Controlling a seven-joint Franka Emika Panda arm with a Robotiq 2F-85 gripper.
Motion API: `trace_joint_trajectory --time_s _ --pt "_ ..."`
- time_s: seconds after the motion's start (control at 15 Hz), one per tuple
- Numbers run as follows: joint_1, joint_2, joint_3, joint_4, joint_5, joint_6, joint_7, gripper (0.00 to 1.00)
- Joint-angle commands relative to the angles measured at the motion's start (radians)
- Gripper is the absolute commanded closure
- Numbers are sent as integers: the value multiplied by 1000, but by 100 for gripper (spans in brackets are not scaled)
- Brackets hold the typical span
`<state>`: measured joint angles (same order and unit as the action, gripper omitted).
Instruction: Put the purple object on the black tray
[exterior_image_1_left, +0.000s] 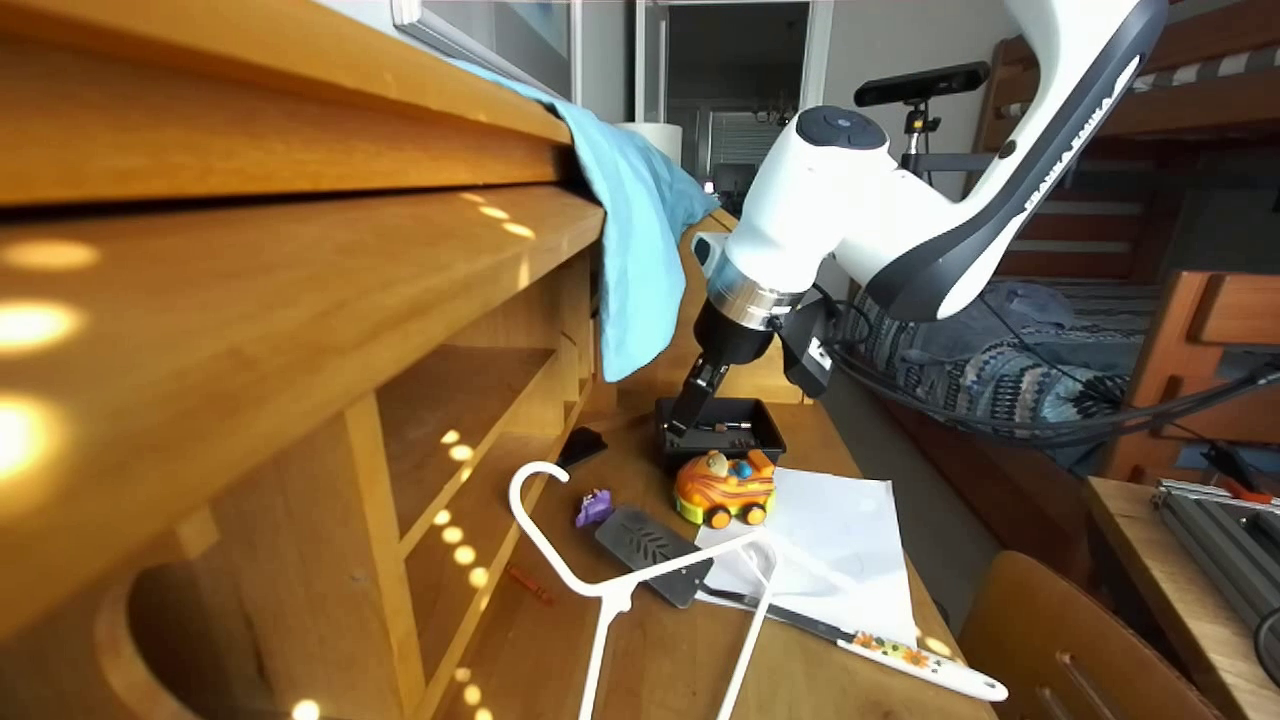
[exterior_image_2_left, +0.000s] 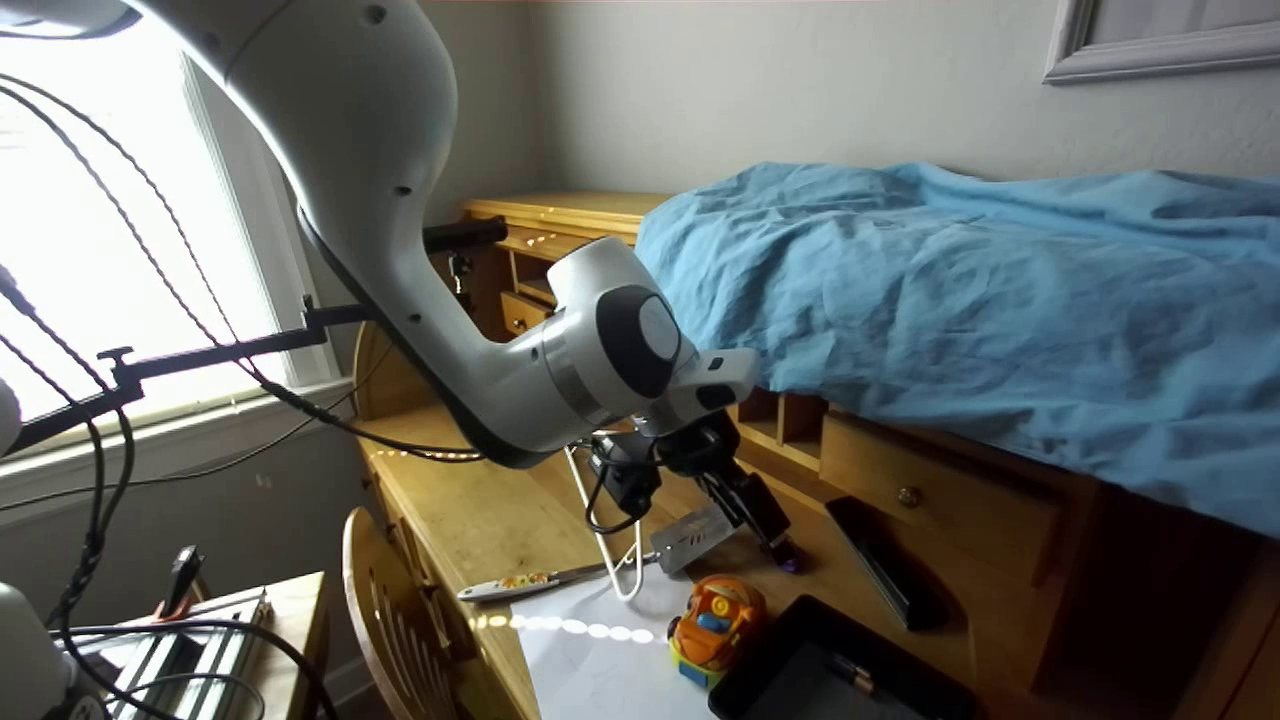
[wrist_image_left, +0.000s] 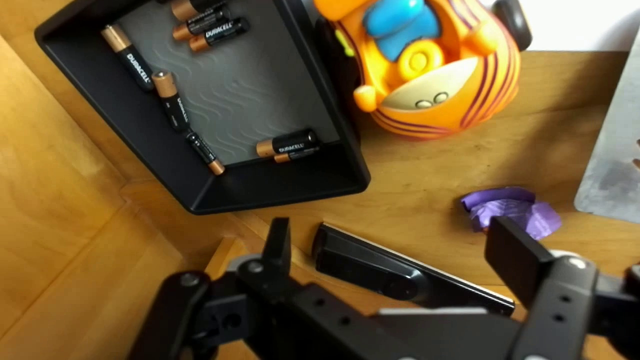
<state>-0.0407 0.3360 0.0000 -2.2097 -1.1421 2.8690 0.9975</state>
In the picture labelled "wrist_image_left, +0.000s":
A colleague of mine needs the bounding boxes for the black copper battery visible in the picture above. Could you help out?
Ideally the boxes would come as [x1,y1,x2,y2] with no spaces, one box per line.
[183,128,227,177]
[150,70,192,130]
[170,7,236,44]
[254,128,320,160]
[187,15,251,54]
[99,24,157,92]
[167,0,227,22]

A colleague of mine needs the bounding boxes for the purple object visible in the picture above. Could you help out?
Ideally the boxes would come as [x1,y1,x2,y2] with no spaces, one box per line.
[458,185,564,242]

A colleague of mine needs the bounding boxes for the orange striped toy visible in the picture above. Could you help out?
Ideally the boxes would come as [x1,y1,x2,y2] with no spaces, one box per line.
[312,0,536,141]

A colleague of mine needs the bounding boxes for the black flat remote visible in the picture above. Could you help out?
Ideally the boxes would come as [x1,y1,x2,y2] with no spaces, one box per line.
[309,219,517,318]

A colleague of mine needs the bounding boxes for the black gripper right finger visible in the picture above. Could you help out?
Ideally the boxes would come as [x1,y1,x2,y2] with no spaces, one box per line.
[482,213,640,360]

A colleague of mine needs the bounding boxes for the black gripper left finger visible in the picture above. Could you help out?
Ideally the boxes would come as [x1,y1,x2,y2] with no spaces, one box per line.
[127,215,428,360]

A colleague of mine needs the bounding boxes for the black rectangular tray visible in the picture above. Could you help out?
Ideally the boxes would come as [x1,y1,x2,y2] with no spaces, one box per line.
[33,0,371,215]

